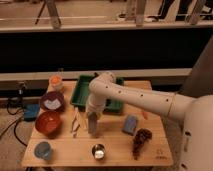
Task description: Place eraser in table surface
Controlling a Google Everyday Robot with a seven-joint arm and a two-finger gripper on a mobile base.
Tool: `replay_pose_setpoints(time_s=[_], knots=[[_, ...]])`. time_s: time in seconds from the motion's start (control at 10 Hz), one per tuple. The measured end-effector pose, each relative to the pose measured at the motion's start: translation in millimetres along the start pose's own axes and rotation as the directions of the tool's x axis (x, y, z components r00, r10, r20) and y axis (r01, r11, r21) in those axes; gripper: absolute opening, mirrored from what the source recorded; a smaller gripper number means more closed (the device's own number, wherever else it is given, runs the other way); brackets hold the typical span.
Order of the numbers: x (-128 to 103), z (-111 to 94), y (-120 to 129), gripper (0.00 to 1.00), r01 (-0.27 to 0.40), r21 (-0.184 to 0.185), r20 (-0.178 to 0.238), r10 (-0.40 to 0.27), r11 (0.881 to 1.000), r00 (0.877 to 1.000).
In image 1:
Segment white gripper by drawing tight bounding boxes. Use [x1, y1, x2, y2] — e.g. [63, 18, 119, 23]
[86, 94, 106, 136]

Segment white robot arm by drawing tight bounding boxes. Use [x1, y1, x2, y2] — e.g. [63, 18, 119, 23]
[86, 72, 213, 171]

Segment green plastic tray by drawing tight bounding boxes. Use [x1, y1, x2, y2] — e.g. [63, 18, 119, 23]
[70, 75, 123, 114]

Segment small metal cup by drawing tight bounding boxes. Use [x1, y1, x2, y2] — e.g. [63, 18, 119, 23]
[92, 144, 106, 160]

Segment blue sponge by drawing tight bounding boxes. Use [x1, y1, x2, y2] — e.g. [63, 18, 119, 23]
[122, 115, 138, 135]

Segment red bowl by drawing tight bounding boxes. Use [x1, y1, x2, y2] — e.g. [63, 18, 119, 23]
[35, 111, 61, 135]

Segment wooden table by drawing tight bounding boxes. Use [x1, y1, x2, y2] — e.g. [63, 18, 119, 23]
[22, 81, 173, 167]

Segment orange cup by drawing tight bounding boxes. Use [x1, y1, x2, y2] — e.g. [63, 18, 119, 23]
[49, 75, 63, 91]

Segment dark brown grape bunch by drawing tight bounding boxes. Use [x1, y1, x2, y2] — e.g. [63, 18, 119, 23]
[132, 129, 152, 160]

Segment blue plastic cup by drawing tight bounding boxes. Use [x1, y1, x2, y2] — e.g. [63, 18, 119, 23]
[34, 141, 52, 160]

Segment blue power box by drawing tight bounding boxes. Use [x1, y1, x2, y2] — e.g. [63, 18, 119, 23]
[24, 104, 40, 121]

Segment black cables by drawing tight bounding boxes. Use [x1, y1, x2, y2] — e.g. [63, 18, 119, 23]
[0, 84, 29, 148]

